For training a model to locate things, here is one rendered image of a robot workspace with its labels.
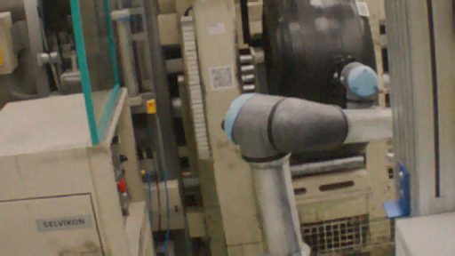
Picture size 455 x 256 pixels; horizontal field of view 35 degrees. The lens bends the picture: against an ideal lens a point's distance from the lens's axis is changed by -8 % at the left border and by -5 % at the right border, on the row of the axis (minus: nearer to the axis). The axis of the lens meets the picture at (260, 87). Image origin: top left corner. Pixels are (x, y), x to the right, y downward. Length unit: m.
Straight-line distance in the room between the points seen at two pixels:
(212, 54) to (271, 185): 0.85
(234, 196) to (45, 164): 0.94
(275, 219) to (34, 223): 0.61
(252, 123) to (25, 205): 0.63
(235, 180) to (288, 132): 1.02
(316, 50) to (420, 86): 1.07
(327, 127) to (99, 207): 0.61
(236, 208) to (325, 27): 0.71
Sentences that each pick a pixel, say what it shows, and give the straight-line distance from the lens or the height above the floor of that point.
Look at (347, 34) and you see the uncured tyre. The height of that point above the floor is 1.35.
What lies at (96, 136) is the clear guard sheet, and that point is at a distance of 1.81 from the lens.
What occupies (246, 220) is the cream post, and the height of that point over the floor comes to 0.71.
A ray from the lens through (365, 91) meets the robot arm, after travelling 1.95.
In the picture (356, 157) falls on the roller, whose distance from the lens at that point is 2.54.
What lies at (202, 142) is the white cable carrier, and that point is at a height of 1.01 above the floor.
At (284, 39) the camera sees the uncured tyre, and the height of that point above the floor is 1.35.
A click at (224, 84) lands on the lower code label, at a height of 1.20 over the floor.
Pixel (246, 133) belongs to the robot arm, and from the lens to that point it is 1.66.
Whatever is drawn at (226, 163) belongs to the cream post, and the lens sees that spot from 2.57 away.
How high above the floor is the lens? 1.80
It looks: 14 degrees down
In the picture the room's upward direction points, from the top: 6 degrees counter-clockwise
